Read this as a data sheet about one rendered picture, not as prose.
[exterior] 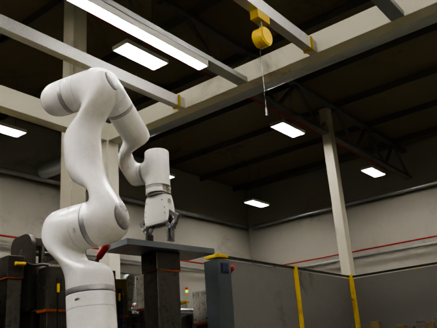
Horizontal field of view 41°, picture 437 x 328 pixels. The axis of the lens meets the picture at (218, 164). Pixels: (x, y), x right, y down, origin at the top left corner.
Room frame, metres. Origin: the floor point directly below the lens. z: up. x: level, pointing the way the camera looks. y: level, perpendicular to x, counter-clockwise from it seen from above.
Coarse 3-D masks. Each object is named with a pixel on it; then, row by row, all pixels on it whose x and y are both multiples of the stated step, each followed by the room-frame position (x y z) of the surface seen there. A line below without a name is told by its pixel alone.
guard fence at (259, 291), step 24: (240, 264) 6.82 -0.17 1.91; (264, 264) 7.24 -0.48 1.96; (240, 288) 6.79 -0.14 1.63; (264, 288) 7.19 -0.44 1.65; (288, 288) 7.64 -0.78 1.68; (312, 288) 8.15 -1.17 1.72; (336, 288) 8.73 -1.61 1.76; (240, 312) 6.76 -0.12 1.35; (264, 312) 7.15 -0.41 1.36; (288, 312) 7.59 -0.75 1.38; (312, 312) 8.09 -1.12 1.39; (336, 312) 8.65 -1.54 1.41
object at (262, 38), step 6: (252, 12) 3.71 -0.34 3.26; (258, 12) 3.69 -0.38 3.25; (252, 18) 3.71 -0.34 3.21; (258, 18) 3.71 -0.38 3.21; (264, 18) 3.75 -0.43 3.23; (258, 24) 3.79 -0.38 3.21; (264, 24) 3.80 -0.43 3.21; (258, 30) 3.70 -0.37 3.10; (264, 30) 3.70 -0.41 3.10; (252, 36) 3.73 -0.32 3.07; (258, 36) 3.70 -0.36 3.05; (264, 36) 3.69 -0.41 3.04; (270, 36) 3.76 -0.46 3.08; (258, 42) 3.73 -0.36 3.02; (264, 42) 3.72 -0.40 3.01; (270, 42) 3.75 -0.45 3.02; (258, 48) 3.79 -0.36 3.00; (264, 90) 3.72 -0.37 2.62
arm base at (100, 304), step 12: (72, 300) 1.39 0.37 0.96; (84, 300) 1.38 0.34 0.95; (96, 300) 1.39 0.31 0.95; (108, 300) 1.41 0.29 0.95; (72, 312) 1.39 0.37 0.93; (84, 312) 1.38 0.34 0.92; (96, 312) 1.38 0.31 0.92; (108, 312) 1.40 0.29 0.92; (72, 324) 1.39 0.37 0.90; (84, 324) 1.38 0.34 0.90; (96, 324) 1.38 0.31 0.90; (108, 324) 1.40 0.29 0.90
